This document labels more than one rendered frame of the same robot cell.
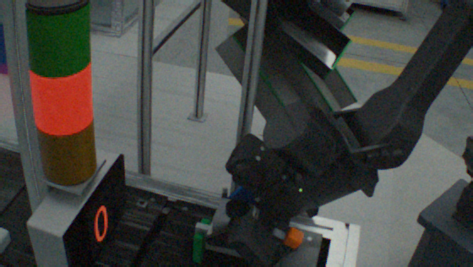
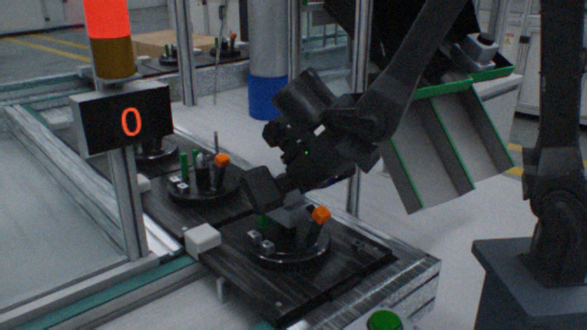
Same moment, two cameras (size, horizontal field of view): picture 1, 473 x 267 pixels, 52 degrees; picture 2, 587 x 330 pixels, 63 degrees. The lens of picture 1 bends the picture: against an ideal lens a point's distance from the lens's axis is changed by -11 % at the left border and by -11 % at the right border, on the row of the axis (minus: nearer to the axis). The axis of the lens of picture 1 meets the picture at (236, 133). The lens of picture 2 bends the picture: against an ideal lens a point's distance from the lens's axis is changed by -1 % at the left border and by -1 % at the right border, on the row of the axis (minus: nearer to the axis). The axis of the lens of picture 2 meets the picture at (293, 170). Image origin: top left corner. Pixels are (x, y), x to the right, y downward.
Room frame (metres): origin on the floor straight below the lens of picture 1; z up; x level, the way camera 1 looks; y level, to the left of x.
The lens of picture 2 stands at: (-0.01, -0.42, 1.41)
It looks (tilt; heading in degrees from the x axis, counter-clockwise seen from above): 25 degrees down; 38
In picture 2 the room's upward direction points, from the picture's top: straight up
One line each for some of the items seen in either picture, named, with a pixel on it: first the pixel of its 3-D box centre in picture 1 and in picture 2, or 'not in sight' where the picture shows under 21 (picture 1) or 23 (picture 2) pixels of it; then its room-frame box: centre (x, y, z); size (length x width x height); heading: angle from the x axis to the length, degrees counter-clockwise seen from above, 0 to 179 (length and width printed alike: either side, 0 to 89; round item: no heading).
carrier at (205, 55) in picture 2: not in sight; (224, 44); (1.51, 1.15, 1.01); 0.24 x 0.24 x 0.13; 79
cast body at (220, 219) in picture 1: (227, 224); (282, 194); (0.50, 0.00, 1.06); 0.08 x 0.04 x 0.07; 79
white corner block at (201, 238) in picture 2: not in sight; (203, 242); (0.42, 0.10, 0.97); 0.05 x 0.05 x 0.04; 79
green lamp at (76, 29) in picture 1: (58, 34); not in sight; (0.33, 0.14, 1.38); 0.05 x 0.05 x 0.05
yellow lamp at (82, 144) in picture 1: (67, 144); (113, 55); (0.33, 0.14, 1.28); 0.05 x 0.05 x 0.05
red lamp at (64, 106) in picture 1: (62, 91); (107, 15); (0.33, 0.14, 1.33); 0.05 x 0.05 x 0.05
